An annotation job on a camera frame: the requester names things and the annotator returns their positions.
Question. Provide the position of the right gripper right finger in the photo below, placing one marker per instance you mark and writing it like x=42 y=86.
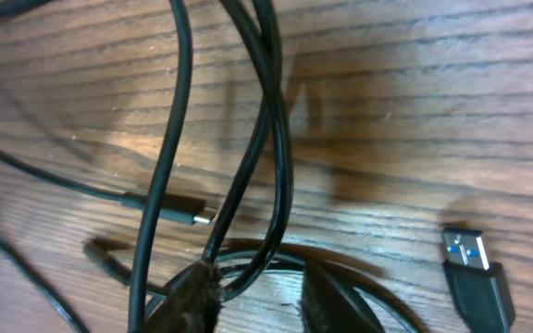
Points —
x=329 y=307

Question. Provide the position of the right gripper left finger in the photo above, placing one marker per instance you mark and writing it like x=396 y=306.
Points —
x=192 y=306

